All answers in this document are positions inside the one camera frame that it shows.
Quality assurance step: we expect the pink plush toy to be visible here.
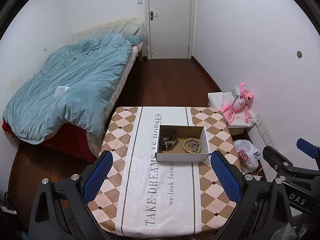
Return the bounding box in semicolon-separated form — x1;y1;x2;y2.
220;82;253;124

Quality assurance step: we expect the checked printed tablecloth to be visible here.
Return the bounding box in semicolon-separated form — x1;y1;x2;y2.
86;106;250;235

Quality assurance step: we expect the white carton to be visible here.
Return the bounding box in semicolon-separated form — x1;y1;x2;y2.
207;87;258;135

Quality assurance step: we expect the row of wall sockets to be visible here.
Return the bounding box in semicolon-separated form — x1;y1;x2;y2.
254;114;278;148

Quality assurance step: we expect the bed with red base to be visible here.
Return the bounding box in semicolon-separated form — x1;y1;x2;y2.
1;17;147;163

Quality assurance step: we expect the white pillow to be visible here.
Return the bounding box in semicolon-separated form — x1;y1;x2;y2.
72;17;147;43

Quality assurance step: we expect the thick silver chain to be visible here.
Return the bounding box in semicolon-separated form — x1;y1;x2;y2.
187;140;202;153

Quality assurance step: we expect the black smart band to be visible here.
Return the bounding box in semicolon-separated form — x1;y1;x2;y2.
161;131;178;142

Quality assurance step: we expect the white paper sheet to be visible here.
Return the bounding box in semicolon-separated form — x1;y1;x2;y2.
54;86;70;98

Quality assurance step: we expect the white door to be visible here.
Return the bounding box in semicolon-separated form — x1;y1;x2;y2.
147;0;193;60

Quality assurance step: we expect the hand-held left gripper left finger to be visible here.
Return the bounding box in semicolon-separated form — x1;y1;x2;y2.
28;150;113;240

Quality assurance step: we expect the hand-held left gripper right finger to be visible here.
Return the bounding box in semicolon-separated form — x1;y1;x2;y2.
211;151;294;240

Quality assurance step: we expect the white plastic bag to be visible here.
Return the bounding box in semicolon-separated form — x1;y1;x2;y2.
233;139;260;174

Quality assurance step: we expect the white cardboard box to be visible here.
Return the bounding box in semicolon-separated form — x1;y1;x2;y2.
155;125;210;162

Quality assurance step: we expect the light blue duvet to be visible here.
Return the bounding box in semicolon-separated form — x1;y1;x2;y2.
2;34;133;145

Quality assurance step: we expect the wooden bead bracelet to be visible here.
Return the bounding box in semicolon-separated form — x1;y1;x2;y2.
182;137;202;154

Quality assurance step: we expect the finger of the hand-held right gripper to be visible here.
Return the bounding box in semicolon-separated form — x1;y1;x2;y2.
296;138;320;167
262;145;320;180

